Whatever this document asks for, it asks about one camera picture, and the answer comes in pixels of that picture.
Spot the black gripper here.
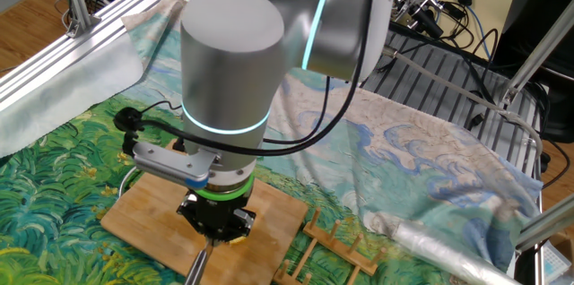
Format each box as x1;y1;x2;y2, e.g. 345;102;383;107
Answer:
176;191;257;241

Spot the steel cleaver knife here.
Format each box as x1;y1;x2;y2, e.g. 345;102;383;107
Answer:
184;237;215;285

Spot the bamboo cutting board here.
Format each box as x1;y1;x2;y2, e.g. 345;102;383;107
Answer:
100;137;310;285

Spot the wooden peg dish rack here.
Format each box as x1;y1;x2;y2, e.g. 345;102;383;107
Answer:
273;206;387;285

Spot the painted landscape tablecloth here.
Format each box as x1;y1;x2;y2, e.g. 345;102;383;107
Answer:
0;0;544;285

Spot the clear plastic wrap roll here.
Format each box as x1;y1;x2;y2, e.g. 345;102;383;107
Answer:
389;220;521;285

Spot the black computer case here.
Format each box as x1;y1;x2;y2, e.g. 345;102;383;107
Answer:
491;0;574;145

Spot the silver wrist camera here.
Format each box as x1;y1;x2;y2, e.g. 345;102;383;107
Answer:
127;140;222;191

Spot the black camera on mount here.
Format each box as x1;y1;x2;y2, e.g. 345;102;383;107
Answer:
392;0;445;39

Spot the grey sheathed cable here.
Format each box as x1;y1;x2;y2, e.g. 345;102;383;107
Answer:
380;46;544;165

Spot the blue cable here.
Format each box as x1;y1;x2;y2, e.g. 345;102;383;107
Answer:
412;0;494;62

